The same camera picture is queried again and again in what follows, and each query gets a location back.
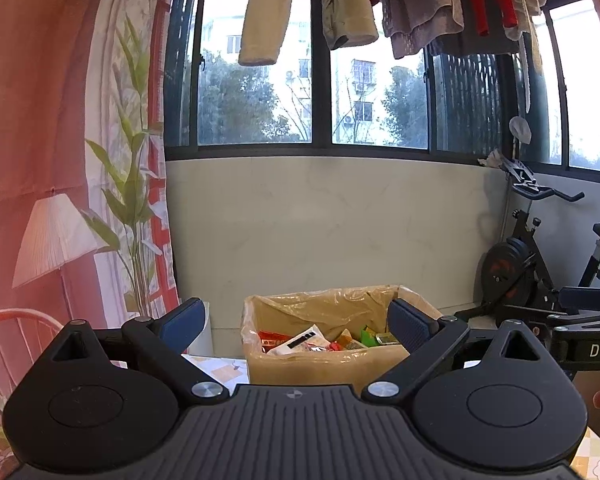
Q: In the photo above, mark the pink printed backdrop cloth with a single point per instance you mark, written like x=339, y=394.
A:
x=40, y=135

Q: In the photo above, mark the crumpled beige rag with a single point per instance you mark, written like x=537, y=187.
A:
x=490, y=159

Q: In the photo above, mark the checkered floral tablecloth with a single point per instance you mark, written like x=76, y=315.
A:
x=220, y=370

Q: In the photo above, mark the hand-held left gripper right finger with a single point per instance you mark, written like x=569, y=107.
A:
x=412, y=327

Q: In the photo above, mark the plastic-lined cardboard box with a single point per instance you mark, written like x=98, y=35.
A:
x=305, y=370

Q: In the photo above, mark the black exercise bike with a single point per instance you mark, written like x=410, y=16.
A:
x=520, y=270

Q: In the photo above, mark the mauve hanging garment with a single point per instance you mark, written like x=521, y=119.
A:
x=420, y=15

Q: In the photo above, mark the cream hanging garment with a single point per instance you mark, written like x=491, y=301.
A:
x=527, y=5

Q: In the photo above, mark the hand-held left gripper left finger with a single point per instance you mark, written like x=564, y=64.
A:
x=182, y=322

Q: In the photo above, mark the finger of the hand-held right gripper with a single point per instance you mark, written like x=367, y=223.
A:
x=592, y=299
x=585, y=319

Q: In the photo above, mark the white hanging pouch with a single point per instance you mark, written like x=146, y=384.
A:
x=520, y=130

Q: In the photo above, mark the black framed window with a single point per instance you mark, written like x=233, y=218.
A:
x=260, y=85

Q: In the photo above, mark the white black-striped snack packet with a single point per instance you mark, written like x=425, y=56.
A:
x=300, y=340

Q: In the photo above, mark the glossy red snack packet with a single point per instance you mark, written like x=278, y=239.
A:
x=334, y=346

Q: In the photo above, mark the orange white snack packet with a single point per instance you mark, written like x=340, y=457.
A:
x=275, y=341

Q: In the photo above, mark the yellow snack packet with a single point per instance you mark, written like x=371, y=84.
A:
x=351, y=341

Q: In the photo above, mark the white plastic container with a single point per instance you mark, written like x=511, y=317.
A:
x=205, y=330

